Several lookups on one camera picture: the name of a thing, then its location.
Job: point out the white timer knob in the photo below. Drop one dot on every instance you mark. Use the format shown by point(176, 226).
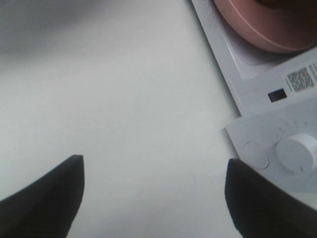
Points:
point(298, 152)

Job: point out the round door release button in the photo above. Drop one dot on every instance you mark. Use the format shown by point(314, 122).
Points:
point(255, 156)

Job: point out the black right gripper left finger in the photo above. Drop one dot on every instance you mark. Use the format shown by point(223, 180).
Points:
point(47, 207)

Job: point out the white warning label sticker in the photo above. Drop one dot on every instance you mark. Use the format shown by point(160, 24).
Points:
point(301, 79)

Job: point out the white microwave oven body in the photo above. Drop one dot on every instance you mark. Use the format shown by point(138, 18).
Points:
point(268, 113)

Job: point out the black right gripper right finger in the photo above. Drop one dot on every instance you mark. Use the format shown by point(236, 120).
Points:
point(259, 209)

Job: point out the pink round plate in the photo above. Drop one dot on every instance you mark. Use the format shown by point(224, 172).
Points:
point(277, 26)

